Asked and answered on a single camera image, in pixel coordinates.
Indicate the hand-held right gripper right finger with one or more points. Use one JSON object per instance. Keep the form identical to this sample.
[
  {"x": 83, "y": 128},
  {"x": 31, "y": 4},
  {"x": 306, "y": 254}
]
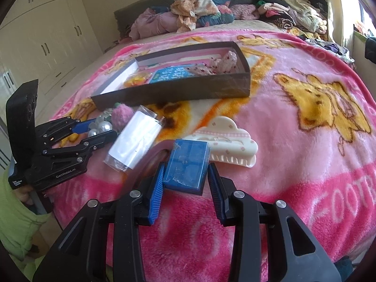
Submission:
[{"x": 216, "y": 195}]

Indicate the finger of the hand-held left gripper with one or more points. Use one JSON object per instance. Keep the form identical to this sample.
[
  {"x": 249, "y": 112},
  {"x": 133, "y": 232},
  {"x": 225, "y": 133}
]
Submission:
[
  {"x": 80, "y": 126},
  {"x": 100, "y": 139}
]

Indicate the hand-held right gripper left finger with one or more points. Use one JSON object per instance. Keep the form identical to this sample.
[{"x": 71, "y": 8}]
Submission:
[{"x": 155, "y": 195}]

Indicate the clear bag with white card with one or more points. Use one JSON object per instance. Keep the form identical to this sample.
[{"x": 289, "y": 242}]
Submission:
[{"x": 135, "y": 141}]

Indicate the small blue box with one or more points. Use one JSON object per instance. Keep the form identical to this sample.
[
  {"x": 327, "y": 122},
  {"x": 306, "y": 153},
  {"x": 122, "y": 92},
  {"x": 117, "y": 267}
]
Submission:
[{"x": 188, "y": 164}]

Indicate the brown cardboard box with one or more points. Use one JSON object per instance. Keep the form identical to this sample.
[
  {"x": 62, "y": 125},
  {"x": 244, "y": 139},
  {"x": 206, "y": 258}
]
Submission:
[{"x": 176, "y": 91}]

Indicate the person's left hand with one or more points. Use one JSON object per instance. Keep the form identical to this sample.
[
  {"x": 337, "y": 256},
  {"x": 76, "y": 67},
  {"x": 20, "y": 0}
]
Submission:
[{"x": 23, "y": 195}]

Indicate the pink printed blanket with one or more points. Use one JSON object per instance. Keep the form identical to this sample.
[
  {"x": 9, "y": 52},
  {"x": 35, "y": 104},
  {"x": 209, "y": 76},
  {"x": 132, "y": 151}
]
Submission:
[{"x": 279, "y": 164}]

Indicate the cream wardrobe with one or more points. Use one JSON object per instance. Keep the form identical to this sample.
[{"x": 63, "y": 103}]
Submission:
[{"x": 44, "y": 29}]

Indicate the blue patterned card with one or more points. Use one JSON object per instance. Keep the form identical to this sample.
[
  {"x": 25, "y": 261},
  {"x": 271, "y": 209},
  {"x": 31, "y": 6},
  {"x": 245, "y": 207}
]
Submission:
[{"x": 170, "y": 73}]

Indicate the pink padded jacket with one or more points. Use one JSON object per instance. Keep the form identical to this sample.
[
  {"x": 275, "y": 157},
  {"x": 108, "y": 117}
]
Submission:
[{"x": 155, "y": 23}]

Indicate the pile of clothes on bed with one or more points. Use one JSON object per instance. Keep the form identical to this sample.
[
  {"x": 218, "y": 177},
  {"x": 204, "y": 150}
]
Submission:
[{"x": 141, "y": 8}]

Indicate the cream orange printed cloth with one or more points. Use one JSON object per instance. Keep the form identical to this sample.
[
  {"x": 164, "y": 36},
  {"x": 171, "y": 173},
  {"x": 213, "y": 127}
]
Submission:
[{"x": 194, "y": 8}]

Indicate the pink knitted cloth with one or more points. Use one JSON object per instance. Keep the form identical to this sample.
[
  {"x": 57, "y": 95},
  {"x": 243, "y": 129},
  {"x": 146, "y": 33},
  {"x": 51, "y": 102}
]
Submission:
[{"x": 243, "y": 11}]

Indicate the purple clothes heap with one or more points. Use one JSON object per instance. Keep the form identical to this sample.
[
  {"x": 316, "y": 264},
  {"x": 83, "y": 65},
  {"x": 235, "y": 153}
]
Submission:
[{"x": 332, "y": 47}]

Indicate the pile of mixed clothes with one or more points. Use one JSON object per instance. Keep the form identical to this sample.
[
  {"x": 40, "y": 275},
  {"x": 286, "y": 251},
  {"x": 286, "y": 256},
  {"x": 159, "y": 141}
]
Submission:
[{"x": 293, "y": 11}]

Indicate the dark clothes on windowsill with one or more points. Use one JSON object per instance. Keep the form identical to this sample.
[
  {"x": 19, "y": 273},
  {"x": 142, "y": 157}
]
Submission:
[{"x": 370, "y": 48}]

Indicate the cream curtain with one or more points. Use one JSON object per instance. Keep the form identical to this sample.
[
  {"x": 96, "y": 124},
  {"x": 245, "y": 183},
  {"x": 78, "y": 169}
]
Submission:
[{"x": 330, "y": 8}]

